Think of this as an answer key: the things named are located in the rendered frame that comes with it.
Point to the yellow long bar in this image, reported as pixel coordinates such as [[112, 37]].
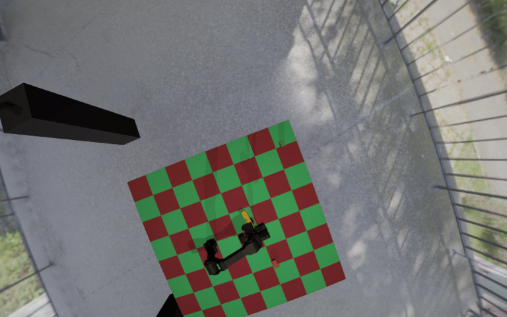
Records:
[[246, 217]]

